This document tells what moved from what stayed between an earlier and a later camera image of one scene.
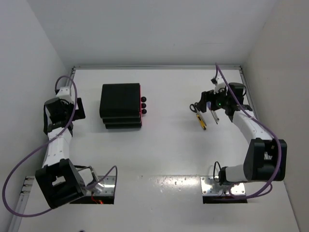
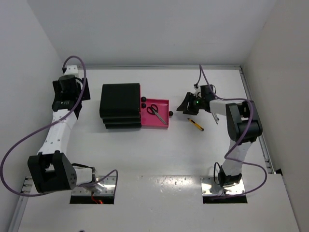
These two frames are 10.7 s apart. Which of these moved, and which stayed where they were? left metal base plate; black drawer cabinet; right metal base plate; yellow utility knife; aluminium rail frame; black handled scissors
Moved: yellow utility knife; black handled scissors
Stayed: right metal base plate; black drawer cabinet; left metal base plate; aluminium rail frame
